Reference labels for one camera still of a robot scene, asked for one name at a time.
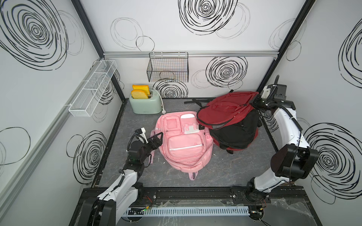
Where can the mint green toaster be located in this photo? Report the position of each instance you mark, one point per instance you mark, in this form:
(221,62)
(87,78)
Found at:
(147,106)

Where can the yellow toast slice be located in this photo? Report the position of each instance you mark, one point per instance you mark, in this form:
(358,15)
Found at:
(144,88)
(139,94)

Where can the black wire basket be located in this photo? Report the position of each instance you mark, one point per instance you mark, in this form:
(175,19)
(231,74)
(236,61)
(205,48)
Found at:
(168,66)

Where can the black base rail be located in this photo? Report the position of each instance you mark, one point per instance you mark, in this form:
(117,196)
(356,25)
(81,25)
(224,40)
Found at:
(236,194)

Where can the black backpack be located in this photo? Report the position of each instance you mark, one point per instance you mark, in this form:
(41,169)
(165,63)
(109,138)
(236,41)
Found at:
(240,134)

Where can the white slotted cable duct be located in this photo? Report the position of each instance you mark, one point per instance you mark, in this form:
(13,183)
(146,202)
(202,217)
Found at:
(188,211)

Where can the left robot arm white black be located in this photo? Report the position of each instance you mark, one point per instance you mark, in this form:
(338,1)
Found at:
(108,208)

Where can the white mesh wall shelf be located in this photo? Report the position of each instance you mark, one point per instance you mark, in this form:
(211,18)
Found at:
(97,81)

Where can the rear yellow toast slice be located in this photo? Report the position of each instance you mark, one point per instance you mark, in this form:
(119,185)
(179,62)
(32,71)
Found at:
(144,88)

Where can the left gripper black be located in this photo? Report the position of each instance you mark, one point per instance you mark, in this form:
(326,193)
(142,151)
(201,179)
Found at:
(157,143)

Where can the front yellow toast slice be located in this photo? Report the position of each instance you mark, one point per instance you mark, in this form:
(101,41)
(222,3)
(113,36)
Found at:
(139,94)

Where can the pink tape outline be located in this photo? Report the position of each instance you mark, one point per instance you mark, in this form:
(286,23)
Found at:
(186,147)

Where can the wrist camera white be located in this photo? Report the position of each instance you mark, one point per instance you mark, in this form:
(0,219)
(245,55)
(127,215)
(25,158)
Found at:
(266,91)
(140,135)

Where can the red backpack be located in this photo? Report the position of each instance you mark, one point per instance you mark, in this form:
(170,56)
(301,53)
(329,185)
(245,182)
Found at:
(229,150)
(224,110)

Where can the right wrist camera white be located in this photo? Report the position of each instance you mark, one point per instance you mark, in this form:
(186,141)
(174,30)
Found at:
(266,91)

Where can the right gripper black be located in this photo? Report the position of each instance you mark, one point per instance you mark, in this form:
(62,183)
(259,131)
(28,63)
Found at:
(254,102)

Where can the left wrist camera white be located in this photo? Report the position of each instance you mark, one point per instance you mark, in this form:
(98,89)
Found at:
(140,135)

